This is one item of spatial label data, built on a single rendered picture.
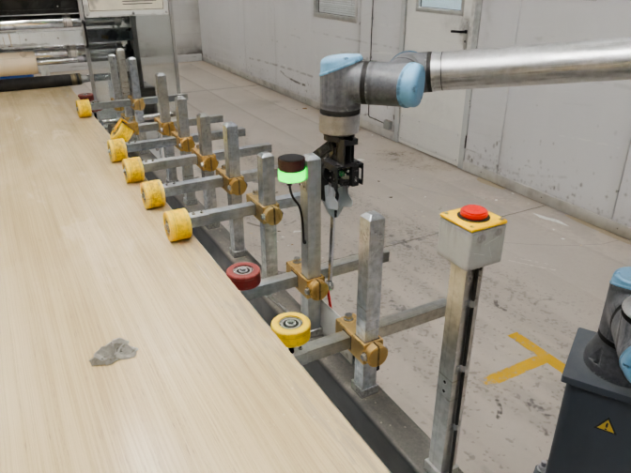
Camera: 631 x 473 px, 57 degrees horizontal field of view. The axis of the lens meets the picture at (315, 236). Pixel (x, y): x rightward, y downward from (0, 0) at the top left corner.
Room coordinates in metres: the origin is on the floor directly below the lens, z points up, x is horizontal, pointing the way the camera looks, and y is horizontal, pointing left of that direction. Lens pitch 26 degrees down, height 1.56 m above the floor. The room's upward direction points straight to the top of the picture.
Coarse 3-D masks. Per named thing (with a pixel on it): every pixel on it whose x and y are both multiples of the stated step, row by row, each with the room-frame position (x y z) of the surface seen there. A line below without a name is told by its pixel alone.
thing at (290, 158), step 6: (282, 156) 1.22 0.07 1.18; (288, 156) 1.22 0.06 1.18; (294, 156) 1.22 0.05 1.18; (300, 156) 1.22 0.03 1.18; (306, 180) 1.21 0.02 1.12; (288, 186) 1.21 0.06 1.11; (300, 186) 1.23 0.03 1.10; (306, 186) 1.21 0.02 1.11; (294, 198) 1.21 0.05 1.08; (300, 210) 1.21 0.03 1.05; (300, 216) 1.22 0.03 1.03
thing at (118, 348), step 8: (112, 344) 0.89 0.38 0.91; (120, 344) 0.90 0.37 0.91; (128, 344) 0.88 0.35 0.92; (96, 352) 0.87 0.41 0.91; (104, 352) 0.87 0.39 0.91; (112, 352) 0.87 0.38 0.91; (120, 352) 0.87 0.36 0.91; (128, 352) 0.87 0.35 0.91; (96, 360) 0.84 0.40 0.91; (104, 360) 0.85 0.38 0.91; (112, 360) 0.85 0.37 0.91
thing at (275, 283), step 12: (384, 252) 1.37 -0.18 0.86; (324, 264) 1.30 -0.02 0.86; (336, 264) 1.30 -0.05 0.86; (348, 264) 1.31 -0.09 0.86; (276, 276) 1.24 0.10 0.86; (288, 276) 1.24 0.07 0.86; (324, 276) 1.28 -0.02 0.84; (264, 288) 1.20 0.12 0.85; (276, 288) 1.22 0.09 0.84; (288, 288) 1.23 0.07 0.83
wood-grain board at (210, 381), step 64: (0, 128) 2.49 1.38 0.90; (64, 128) 2.49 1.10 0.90; (0, 192) 1.71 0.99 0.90; (64, 192) 1.71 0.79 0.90; (128, 192) 1.71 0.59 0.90; (0, 256) 1.27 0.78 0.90; (64, 256) 1.27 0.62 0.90; (128, 256) 1.27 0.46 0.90; (192, 256) 1.27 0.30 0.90; (0, 320) 0.99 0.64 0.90; (64, 320) 0.99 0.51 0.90; (128, 320) 0.99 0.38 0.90; (192, 320) 0.99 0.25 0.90; (256, 320) 0.99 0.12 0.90; (0, 384) 0.79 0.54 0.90; (64, 384) 0.79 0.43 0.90; (128, 384) 0.79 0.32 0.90; (192, 384) 0.79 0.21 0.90; (256, 384) 0.79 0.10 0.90; (0, 448) 0.65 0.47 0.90; (64, 448) 0.65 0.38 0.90; (128, 448) 0.65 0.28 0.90; (192, 448) 0.65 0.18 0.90; (256, 448) 0.65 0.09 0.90; (320, 448) 0.65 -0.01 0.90
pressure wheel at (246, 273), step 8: (240, 264) 1.22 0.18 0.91; (248, 264) 1.22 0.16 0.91; (232, 272) 1.18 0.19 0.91; (240, 272) 1.18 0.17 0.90; (248, 272) 1.18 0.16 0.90; (256, 272) 1.18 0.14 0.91; (232, 280) 1.16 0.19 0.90; (240, 280) 1.15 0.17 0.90; (248, 280) 1.15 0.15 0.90; (256, 280) 1.17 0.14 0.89; (240, 288) 1.15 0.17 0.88; (248, 288) 1.15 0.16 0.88
